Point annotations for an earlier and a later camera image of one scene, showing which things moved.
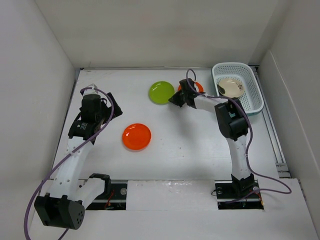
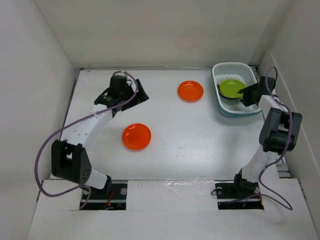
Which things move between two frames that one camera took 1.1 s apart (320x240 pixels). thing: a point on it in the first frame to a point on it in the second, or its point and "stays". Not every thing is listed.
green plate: (160, 91) to (229, 88)
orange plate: (136, 136) stays
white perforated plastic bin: (251, 99) stays
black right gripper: (175, 99) to (246, 101)
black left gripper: (116, 110) to (140, 97)
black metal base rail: (228, 197) stays
